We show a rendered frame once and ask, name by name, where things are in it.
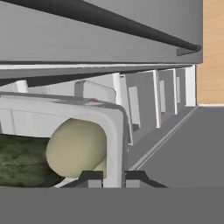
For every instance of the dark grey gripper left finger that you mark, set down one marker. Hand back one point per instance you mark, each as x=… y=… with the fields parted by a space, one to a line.
x=92 y=176

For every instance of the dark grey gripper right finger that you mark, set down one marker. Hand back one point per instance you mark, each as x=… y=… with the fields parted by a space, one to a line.
x=134 y=176

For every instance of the white vegetable container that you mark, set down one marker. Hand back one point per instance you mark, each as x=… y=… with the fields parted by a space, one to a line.
x=116 y=137

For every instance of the dark green cucumber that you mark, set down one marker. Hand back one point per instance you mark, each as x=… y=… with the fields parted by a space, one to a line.
x=21 y=161

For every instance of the white meat container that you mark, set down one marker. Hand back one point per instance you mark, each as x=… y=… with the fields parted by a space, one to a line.
x=96 y=91

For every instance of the light wood cupboard panel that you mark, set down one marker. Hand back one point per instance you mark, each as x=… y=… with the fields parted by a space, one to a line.
x=212 y=52

